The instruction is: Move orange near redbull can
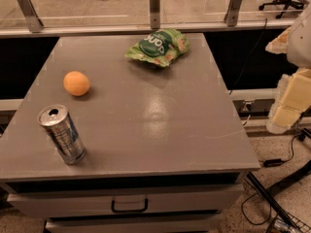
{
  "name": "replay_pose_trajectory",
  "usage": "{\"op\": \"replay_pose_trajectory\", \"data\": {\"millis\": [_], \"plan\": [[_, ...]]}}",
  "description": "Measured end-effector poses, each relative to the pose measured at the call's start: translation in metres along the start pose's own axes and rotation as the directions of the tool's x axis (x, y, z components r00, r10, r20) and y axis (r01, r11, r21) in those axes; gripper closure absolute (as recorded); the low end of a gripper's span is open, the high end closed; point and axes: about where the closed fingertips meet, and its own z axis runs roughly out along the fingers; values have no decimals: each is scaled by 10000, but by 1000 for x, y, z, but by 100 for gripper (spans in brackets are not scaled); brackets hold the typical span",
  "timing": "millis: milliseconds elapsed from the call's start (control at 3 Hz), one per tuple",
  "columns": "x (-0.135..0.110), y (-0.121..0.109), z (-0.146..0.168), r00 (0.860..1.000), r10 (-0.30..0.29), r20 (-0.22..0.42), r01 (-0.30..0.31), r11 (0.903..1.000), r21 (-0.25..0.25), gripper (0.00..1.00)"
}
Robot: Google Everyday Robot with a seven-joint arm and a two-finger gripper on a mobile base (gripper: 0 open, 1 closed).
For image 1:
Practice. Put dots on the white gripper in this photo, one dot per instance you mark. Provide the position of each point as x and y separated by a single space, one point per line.
301 43

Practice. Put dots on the orange fruit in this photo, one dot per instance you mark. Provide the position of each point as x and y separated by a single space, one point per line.
76 83

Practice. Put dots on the silver blue redbull can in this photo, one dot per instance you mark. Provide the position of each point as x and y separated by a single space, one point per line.
57 122

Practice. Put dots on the black power adapter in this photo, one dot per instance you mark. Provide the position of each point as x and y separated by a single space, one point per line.
273 162

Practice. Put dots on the green chip bag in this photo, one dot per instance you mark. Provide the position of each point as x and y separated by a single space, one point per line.
160 48

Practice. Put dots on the grey drawer cabinet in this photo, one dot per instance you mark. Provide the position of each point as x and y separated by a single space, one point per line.
172 136

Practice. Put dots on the right metal railing bracket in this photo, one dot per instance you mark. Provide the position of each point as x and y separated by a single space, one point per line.
232 14

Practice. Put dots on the metal railing bracket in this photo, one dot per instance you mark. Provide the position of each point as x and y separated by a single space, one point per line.
232 14
34 24
154 13

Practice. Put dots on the wire basket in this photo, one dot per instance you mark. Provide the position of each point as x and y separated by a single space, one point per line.
278 225

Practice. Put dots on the middle metal railing bracket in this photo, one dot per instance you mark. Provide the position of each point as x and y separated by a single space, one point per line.
154 13

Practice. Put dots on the black drawer handle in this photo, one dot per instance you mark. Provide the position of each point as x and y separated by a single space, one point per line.
130 207

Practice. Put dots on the left metal railing bracket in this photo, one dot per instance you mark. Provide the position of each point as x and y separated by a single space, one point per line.
34 24

